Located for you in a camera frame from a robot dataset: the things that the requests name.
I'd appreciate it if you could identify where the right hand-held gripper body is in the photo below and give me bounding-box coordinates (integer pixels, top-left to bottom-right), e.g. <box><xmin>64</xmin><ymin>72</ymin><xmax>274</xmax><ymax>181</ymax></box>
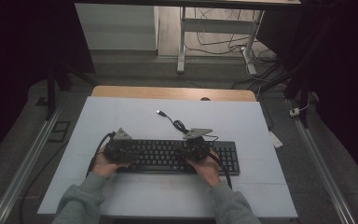
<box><xmin>182</xmin><ymin>128</ymin><xmax>213</xmax><ymax>162</ymax></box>

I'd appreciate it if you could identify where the pale blue table mat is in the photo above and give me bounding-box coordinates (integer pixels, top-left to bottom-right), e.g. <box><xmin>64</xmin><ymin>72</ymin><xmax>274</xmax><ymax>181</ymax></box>
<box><xmin>36</xmin><ymin>96</ymin><xmax>298</xmax><ymax>218</ymax></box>

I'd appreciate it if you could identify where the white paper tag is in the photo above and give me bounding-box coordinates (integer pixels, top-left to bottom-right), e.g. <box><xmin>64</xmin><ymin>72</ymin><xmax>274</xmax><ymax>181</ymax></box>
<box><xmin>268</xmin><ymin>130</ymin><xmax>284</xmax><ymax>149</ymax></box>

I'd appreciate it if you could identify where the black keyboard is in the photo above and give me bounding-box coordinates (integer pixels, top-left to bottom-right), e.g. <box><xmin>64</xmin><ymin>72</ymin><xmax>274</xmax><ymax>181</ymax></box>
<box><xmin>117</xmin><ymin>138</ymin><xmax>241</xmax><ymax>176</ymax></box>

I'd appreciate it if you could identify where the small white box with cable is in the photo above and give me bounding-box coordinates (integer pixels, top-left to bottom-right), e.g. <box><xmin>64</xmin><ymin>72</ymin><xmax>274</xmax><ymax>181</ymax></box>
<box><xmin>289</xmin><ymin>99</ymin><xmax>310</xmax><ymax>118</ymax></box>

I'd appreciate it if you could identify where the white cabinet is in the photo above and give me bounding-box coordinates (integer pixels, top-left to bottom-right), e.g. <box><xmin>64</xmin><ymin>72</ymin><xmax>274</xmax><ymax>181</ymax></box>
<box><xmin>75</xmin><ymin>3</ymin><xmax>159</xmax><ymax>51</ymax></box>

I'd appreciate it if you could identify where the person's left hand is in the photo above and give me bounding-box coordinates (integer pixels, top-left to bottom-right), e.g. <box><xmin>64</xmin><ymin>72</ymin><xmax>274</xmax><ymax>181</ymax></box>
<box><xmin>92</xmin><ymin>146</ymin><xmax>130</xmax><ymax>180</ymax></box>

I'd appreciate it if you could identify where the black metal stand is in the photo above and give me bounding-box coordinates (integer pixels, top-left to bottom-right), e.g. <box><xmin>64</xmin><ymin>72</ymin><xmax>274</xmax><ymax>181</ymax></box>
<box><xmin>35</xmin><ymin>62</ymin><xmax>98</xmax><ymax>121</ymax></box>
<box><xmin>255</xmin><ymin>0</ymin><xmax>320</xmax><ymax>129</ymax></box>

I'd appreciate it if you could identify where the aluminium rail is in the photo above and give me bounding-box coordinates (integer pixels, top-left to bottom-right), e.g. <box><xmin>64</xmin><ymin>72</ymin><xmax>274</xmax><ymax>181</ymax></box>
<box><xmin>287</xmin><ymin>99</ymin><xmax>357</xmax><ymax>224</ymax></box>
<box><xmin>0</xmin><ymin>102</ymin><xmax>64</xmax><ymax>224</ymax></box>

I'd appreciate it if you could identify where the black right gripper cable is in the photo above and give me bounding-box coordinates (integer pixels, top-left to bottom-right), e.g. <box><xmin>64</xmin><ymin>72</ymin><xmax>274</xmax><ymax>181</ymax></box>
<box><xmin>209</xmin><ymin>150</ymin><xmax>233</xmax><ymax>190</ymax></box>

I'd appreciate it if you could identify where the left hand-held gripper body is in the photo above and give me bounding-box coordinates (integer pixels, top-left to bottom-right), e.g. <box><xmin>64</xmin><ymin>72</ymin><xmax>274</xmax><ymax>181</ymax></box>
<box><xmin>103</xmin><ymin>127</ymin><xmax>132</xmax><ymax>162</ymax></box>

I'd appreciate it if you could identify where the dark curtain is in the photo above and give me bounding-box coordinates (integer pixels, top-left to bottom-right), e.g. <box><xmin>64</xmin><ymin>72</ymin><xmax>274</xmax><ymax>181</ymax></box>
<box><xmin>0</xmin><ymin>0</ymin><xmax>96</xmax><ymax>169</ymax></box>
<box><xmin>301</xmin><ymin>0</ymin><xmax>358</xmax><ymax>191</ymax></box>

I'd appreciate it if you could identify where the black keyboard cable with plug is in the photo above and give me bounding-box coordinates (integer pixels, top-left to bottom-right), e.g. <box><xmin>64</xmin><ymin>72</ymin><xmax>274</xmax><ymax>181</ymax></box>
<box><xmin>156</xmin><ymin>109</ymin><xmax>219</xmax><ymax>143</ymax></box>

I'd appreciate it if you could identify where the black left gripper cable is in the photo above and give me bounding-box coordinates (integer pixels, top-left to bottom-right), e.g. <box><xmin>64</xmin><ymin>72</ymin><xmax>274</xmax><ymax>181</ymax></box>
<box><xmin>86</xmin><ymin>131</ymin><xmax>117</xmax><ymax>177</ymax></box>

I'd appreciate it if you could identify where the person's right hand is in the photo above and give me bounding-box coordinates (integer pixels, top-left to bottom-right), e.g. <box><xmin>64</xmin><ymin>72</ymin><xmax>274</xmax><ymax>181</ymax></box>
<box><xmin>186</xmin><ymin>151</ymin><xmax>221</xmax><ymax>188</ymax></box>

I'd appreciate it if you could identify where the tangle of black floor cables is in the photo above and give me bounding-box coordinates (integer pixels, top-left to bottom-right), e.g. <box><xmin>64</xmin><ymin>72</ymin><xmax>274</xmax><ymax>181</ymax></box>
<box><xmin>185</xmin><ymin>7</ymin><xmax>290</xmax><ymax>91</ymax></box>

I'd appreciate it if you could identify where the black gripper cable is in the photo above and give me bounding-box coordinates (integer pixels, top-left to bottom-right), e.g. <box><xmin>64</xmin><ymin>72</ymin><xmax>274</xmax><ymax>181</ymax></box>
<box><xmin>86</xmin><ymin>131</ymin><xmax>117</xmax><ymax>177</ymax></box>
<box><xmin>209</xmin><ymin>150</ymin><xmax>233</xmax><ymax>190</ymax></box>

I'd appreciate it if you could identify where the thin black floor cable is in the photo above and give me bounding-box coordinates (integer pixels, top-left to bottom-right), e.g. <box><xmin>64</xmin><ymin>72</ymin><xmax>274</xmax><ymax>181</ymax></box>
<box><xmin>19</xmin><ymin>141</ymin><xmax>71</xmax><ymax>224</ymax></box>

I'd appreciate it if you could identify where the white-framed desk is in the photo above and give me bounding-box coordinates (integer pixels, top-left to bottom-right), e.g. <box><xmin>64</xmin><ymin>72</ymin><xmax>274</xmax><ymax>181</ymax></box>
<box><xmin>74</xmin><ymin>0</ymin><xmax>302</xmax><ymax>76</ymax></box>

